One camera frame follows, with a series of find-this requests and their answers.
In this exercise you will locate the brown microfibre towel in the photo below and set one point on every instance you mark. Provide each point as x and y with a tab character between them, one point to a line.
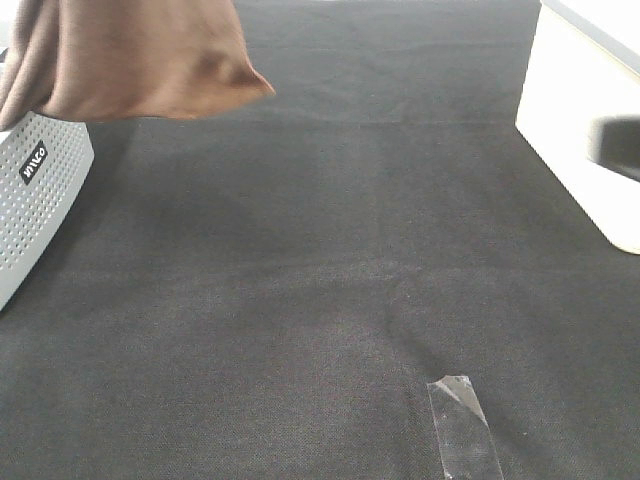
96	61

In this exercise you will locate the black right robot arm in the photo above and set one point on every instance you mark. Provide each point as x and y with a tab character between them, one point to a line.
614	144

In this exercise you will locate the black table cloth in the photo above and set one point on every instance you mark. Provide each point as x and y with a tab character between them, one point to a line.
268	294

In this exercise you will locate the clear adhesive tape strip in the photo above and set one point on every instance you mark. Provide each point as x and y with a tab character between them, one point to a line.
466	446

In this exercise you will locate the grey perforated laundry basket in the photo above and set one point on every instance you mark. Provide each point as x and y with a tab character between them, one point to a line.
44	164

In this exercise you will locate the white plastic storage bin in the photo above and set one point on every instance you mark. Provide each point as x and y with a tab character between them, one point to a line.
583	65

